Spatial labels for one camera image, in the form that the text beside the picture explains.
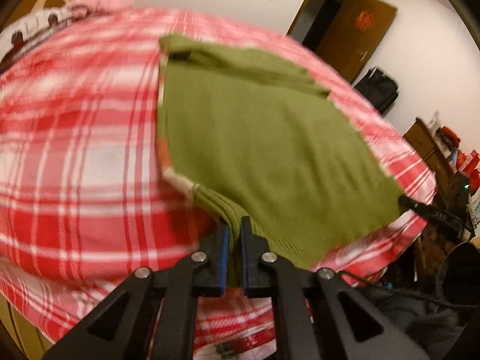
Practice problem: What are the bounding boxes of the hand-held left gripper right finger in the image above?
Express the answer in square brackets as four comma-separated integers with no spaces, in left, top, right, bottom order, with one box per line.
[240,215,432,360]

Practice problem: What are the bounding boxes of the dark wooden door frame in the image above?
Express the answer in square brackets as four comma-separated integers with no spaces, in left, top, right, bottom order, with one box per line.
[287,0,362,49]

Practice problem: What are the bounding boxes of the red plaid bed sheet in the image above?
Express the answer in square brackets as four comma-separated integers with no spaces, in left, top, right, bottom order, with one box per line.
[0,5,438,360]

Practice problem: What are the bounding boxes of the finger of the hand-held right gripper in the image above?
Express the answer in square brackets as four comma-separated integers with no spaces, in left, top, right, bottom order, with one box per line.
[398,194,465,232]

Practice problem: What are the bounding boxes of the brown wooden cabinet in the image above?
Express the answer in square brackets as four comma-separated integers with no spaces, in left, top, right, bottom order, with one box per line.
[403,118,456,192]

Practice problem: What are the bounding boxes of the patterned white pillow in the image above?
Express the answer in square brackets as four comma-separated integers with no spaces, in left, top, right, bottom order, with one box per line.
[0,5,89,74]

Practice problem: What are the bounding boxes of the brown wooden door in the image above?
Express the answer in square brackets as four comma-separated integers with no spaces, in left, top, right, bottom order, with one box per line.
[317,0,398,83]

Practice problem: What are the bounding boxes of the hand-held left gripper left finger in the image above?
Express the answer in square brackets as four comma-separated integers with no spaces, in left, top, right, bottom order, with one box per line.
[41,219,230,360]

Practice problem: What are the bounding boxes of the red items on cabinet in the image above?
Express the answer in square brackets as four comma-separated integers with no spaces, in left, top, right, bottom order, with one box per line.
[437,125,461,147]

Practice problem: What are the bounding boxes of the red paper door decoration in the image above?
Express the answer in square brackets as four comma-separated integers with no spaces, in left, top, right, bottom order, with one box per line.
[354,10,374,31]

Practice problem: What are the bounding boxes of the green knitted sweater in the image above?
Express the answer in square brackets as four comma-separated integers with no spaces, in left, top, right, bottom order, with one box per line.
[155,34,407,289]

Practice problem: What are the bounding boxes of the black cable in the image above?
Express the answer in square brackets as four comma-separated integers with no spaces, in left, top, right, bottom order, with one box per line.
[337,269,462,308]

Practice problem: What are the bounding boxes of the black upright bag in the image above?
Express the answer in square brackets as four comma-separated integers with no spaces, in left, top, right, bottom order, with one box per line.
[354,67,399,115]

